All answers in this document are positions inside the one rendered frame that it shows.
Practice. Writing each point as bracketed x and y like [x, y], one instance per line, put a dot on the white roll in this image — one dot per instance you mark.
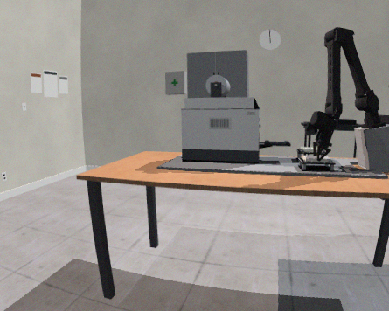
[218, 78]

